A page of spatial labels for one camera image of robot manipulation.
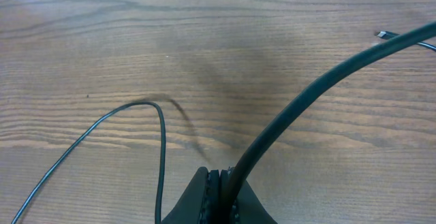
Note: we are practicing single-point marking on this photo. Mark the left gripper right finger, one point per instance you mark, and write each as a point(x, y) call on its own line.
point(246, 209)

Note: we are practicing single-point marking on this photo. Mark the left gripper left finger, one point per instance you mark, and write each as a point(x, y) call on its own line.
point(198, 201)

